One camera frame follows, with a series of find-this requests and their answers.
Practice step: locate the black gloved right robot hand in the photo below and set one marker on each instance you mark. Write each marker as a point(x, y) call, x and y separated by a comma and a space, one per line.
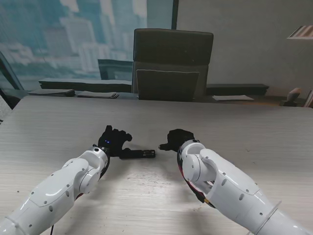
point(177, 140)

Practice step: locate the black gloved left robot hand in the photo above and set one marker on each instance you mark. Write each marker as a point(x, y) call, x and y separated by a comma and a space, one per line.
point(115, 143)

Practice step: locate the black remote control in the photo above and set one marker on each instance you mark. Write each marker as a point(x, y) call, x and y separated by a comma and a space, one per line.
point(141, 153)

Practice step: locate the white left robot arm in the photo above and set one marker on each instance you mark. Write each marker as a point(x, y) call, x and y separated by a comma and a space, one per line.
point(56, 191)

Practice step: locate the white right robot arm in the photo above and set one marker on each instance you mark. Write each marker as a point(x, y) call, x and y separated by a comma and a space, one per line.
point(232, 188)

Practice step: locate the grey paper stack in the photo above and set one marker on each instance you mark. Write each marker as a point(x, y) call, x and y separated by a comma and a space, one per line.
point(97, 94)

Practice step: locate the long dark low bench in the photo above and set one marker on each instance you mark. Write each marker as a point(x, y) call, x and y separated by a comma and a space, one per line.
point(85, 84)

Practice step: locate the white paper sheet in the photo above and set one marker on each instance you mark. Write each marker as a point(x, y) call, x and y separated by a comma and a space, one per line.
point(232, 98)

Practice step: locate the short dark low bench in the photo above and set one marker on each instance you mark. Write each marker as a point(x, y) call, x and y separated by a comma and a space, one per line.
point(234, 89)

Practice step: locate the dark grey folder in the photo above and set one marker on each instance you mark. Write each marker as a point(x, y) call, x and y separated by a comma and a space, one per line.
point(51, 92)

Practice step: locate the dark office chair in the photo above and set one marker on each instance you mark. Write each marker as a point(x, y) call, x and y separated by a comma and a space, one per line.
point(171, 54)

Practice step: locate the beige figurine ornament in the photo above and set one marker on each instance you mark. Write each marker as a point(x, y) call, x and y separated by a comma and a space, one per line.
point(292, 96)

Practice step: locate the slanted dark window frame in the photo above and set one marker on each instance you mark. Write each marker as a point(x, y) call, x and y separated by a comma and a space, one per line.
point(9, 78)

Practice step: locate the dark window frame post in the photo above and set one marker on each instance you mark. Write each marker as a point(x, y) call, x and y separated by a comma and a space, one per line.
point(174, 14)

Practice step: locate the wooden frame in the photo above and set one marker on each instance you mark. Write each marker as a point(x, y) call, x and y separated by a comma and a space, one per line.
point(309, 99)

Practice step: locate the wall shelf with books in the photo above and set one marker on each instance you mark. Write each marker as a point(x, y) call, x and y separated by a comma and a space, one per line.
point(302, 32)

